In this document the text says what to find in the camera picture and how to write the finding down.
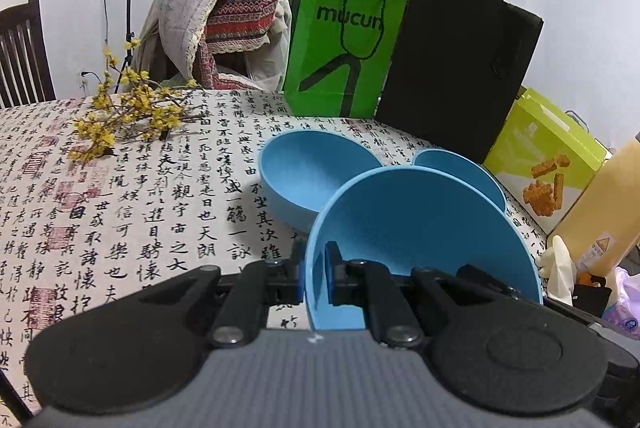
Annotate yellow flower branches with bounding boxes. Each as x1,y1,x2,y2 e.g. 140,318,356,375
67,38,208,163

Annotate dark wooden chair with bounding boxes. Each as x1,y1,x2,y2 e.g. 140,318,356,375
0,0,57,109

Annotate red patterned throw blanket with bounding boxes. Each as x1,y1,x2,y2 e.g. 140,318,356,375
159,0,286,91

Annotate blue bowl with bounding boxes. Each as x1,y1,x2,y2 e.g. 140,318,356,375
414,149,507,213
257,131,383,226
305,166,544,331

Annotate yellow-green cardboard box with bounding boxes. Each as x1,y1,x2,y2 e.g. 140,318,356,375
482,88,611,236

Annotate pale purple plastic packet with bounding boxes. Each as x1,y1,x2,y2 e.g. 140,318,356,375
602,268,640,339

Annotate yellow plastic bottle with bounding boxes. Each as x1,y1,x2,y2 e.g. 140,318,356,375
552,139,640,276

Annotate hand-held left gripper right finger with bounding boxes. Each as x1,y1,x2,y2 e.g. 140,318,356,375
324,242,494,350

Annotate green paper bag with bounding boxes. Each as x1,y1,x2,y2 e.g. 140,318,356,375
282,0,410,119

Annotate white glove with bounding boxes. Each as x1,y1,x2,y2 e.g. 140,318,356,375
537,235,576,306

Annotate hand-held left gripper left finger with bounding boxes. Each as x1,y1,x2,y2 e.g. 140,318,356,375
117,240,307,349

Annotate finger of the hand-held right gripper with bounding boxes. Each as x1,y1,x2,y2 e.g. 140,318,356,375
456,263,547,309

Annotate black paper bag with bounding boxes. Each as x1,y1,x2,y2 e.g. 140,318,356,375
375,0,545,166

